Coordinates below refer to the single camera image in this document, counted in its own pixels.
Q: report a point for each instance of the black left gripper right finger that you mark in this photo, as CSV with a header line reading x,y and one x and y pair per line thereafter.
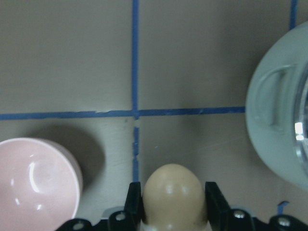
x,y
217,207

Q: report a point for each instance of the glass pot lid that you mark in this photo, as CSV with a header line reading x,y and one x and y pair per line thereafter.
x,y
300,119

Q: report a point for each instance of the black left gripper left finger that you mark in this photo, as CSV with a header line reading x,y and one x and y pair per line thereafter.
x,y
134,204

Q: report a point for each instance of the beige egg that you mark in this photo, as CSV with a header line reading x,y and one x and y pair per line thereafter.
x,y
174,200

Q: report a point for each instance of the pink bowl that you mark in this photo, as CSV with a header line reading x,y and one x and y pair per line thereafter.
x,y
40,185

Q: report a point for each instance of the pale green pot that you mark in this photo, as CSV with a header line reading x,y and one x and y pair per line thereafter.
x,y
270,105

